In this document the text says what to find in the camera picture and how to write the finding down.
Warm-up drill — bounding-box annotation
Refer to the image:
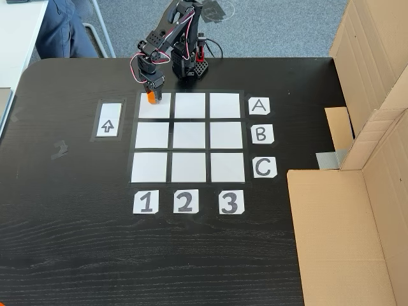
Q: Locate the white nine-square grid sheet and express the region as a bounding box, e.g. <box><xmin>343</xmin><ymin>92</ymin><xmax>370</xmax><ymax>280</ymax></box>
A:
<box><xmin>127</xmin><ymin>90</ymin><xmax>253</xmax><ymax>186</ymax></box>

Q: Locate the white arrow paper sheet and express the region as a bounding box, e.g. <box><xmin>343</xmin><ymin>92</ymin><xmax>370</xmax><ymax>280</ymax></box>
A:
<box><xmin>95</xmin><ymin>102</ymin><xmax>122</xmax><ymax>138</ymax></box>

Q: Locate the red black clamp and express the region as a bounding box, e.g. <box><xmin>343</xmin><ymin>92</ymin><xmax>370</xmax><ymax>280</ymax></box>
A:
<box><xmin>195</xmin><ymin>31</ymin><xmax>207</xmax><ymax>63</ymax></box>

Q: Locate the white metal table leg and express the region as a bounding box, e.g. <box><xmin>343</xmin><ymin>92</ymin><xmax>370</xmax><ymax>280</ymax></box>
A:
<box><xmin>82</xmin><ymin>0</ymin><xmax>117</xmax><ymax>59</ymax></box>

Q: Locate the black floor tape patch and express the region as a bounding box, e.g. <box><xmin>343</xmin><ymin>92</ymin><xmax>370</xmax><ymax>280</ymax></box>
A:
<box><xmin>200</xmin><ymin>0</ymin><xmax>228</xmax><ymax>24</ymax></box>

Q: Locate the person in blue trousers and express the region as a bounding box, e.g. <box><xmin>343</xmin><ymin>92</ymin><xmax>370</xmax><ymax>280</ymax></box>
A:
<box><xmin>34</xmin><ymin>0</ymin><xmax>99</xmax><ymax>60</ymax></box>

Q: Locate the paper sheet letter A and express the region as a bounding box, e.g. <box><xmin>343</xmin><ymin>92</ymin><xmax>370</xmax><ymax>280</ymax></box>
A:
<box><xmin>248</xmin><ymin>97</ymin><xmax>272</xmax><ymax>116</ymax></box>

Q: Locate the paper sheet number 1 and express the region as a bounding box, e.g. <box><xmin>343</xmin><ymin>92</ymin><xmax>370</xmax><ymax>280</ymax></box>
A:
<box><xmin>132</xmin><ymin>190</ymin><xmax>159</xmax><ymax>215</ymax></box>

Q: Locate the clear crumpled tape piece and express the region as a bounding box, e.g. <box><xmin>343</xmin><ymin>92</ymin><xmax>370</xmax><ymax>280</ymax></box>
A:
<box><xmin>50</xmin><ymin>140</ymin><xmax>69</xmax><ymax>161</ymax></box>

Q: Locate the paper sheet number 2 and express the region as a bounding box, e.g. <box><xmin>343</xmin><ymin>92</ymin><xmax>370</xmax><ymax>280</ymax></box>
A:
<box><xmin>173</xmin><ymin>188</ymin><xmax>200</xmax><ymax>214</ymax></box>

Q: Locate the paper sheet letter B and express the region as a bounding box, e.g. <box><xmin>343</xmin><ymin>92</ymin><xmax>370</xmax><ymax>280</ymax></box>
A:
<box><xmin>251</xmin><ymin>124</ymin><xmax>275</xmax><ymax>145</ymax></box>

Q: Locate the paper sheet letter C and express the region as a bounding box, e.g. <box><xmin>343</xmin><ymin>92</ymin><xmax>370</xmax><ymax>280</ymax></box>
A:
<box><xmin>252</xmin><ymin>156</ymin><xmax>278</xmax><ymax>180</ymax></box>

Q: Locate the paper sheet number 3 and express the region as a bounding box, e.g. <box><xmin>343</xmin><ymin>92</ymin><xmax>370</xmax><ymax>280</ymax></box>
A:
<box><xmin>218</xmin><ymin>189</ymin><xmax>246</xmax><ymax>215</ymax></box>

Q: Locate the white side table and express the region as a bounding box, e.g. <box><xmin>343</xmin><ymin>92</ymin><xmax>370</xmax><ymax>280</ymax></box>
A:
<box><xmin>0</xmin><ymin>0</ymin><xmax>49</xmax><ymax>135</ymax></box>

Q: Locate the clear flat tape piece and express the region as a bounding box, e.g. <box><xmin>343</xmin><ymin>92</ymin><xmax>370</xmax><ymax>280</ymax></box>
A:
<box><xmin>8</xmin><ymin>107</ymin><xmax>24</xmax><ymax>124</ymax></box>

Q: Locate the brown cardboard panel small flap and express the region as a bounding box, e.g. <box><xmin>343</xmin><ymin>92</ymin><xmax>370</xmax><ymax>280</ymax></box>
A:
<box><xmin>324</xmin><ymin>0</ymin><xmax>408</xmax><ymax>170</ymax></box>

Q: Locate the brown cardboard panel large flap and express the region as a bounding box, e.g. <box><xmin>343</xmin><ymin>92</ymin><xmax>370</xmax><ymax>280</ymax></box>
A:
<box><xmin>286</xmin><ymin>108</ymin><xmax>408</xmax><ymax>306</ymax></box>

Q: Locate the black power cable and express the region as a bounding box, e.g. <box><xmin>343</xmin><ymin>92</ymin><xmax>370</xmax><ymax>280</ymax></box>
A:
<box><xmin>203</xmin><ymin>38</ymin><xmax>224</xmax><ymax>60</ymax></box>

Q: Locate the grey duct tape strip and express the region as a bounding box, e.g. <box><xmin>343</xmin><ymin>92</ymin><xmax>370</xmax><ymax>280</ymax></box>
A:
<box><xmin>316</xmin><ymin>149</ymin><xmax>349</xmax><ymax>170</ymax></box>

